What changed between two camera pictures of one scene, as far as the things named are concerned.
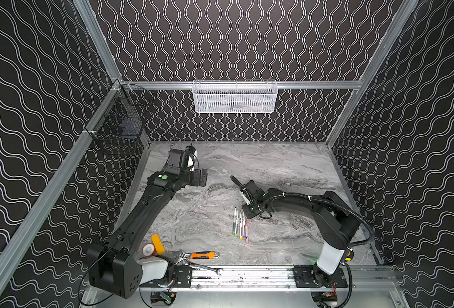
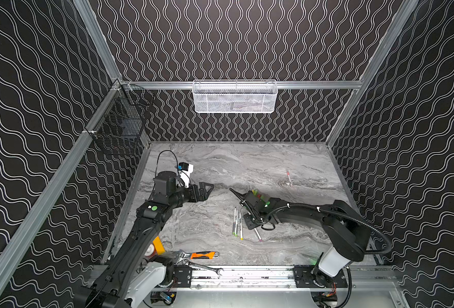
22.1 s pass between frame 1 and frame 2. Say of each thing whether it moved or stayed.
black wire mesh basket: stayed
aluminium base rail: stayed
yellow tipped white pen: stayed
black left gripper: moved
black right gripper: moved
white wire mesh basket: stayed
